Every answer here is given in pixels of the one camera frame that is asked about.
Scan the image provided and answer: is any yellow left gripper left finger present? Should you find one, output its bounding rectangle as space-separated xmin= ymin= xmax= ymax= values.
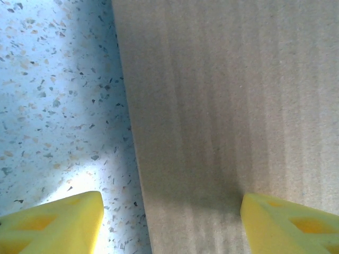
xmin=0 ymin=190 xmax=104 ymax=254

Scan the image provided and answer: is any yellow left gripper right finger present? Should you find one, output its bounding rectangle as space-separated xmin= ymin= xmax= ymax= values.
xmin=239 ymin=192 xmax=339 ymax=254

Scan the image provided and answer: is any brown cardboard paper box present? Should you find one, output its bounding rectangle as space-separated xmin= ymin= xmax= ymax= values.
xmin=111 ymin=0 xmax=339 ymax=254

